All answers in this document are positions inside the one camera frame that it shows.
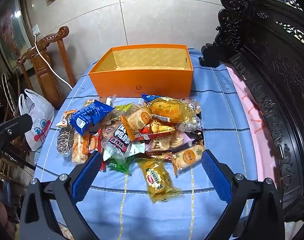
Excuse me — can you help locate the brown carved wooden chair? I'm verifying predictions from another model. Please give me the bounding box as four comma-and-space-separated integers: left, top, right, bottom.
16, 26, 76, 110

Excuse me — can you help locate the dark carved wooden headboard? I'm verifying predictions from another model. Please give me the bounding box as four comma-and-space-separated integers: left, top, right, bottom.
199, 0, 304, 223

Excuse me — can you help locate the white printed plastic bag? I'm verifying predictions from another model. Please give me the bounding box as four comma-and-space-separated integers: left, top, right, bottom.
18, 89, 55, 155

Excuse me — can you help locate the small blue snack packet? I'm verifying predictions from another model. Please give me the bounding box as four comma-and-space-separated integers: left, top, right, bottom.
141, 94, 163, 103

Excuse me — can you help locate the large blue snack packet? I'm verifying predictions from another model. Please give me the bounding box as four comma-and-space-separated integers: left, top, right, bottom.
69, 100, 115, 136

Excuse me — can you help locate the green-ended cracker packet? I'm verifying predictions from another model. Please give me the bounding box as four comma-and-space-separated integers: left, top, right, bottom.
107, 155, 132, 175

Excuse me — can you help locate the yellow-green snack packet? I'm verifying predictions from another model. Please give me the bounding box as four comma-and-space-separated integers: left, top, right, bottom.
114, 103, 134, 118

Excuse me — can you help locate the orange cardboard box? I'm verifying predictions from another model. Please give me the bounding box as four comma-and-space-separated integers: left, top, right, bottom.
88, 44, 194, 98

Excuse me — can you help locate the pile of mixed snack packets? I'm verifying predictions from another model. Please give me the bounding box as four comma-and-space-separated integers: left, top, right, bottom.
56, 94, 207, 176

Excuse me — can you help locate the white black-lettered snack packet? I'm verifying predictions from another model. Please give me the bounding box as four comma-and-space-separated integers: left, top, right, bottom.
101, 124, 134, 160

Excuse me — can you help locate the clear pink crisps packet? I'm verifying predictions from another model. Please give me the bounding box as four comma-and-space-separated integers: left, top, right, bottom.
146, 139, 173, 153

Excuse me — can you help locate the framed wall picture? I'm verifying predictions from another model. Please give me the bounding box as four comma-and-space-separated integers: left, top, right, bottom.
0, 0, 29, 72

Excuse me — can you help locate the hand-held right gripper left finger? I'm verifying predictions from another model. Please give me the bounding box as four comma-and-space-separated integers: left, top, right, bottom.
19, 152, 104, 240

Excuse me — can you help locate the clear packet of white balls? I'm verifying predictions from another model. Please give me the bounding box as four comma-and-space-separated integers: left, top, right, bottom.
178, 115, 202, 133

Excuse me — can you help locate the round rice cracker packet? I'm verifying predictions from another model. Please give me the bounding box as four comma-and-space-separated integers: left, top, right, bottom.
120, 107, 152, 142

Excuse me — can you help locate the long rice cracker packet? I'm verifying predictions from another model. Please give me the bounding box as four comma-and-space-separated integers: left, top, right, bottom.
71, 132, 90, 165

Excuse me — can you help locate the yellow cake packet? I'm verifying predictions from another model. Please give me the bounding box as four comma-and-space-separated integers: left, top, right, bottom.
148, 97, 187, 124

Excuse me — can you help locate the pink sheet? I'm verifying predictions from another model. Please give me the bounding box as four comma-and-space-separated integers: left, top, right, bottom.
225, 64, 276, 188

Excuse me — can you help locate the orange cracker packet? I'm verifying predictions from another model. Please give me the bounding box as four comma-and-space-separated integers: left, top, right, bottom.
170, 144, 207, 176

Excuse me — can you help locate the clear sunflower seed packet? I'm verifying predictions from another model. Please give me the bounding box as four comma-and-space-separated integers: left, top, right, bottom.
56, 126, 75, 157

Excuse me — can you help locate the red cookie packet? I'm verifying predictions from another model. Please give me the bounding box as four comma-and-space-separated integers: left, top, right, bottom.
139, 119, 177, 140

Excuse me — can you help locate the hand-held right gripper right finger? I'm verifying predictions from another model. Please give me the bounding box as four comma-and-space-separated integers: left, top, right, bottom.
201, 149, 285, 240

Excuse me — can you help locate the white cable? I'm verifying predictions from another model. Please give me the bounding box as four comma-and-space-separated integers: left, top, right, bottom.
33, 34, 73, 90

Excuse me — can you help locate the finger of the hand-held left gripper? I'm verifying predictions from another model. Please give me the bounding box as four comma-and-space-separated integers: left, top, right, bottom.
0, 114, 33, 164

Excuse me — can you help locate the pink cookie packet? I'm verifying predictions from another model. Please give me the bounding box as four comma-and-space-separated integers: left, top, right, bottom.
168, 129, 190, 147

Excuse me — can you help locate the yellow flower-print snack packet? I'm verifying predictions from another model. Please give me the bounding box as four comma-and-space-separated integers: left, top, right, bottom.
135, 155, 183, 204

